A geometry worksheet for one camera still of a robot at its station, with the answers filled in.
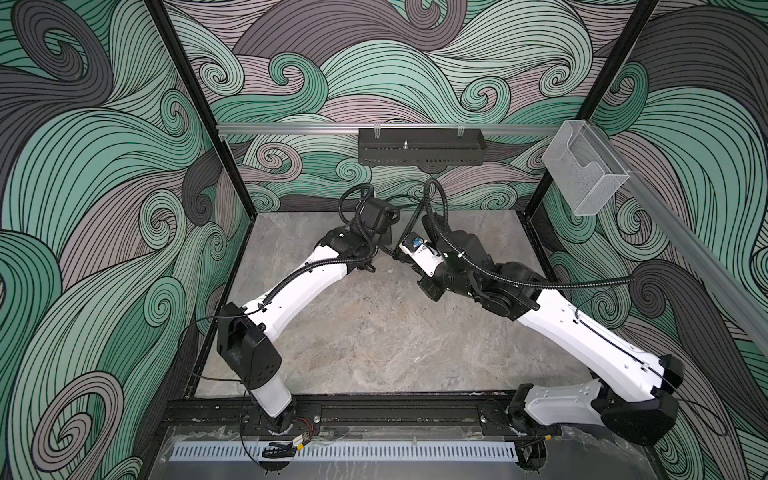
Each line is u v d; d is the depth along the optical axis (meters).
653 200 0.67
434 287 0.59
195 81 0.83
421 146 0.97
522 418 0.63
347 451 0.70
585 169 0.79
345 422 0.74
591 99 0.86
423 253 0.56
